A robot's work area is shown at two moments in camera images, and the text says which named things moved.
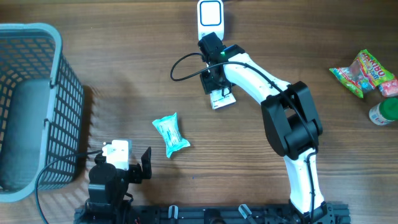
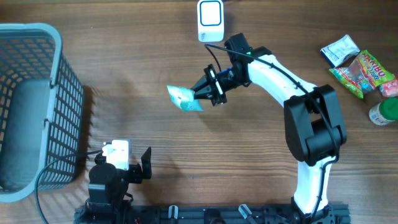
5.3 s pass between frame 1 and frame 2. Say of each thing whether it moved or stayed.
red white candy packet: stayed
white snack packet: moved
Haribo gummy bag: stayed
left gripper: stayed
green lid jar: stayed
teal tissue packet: moved
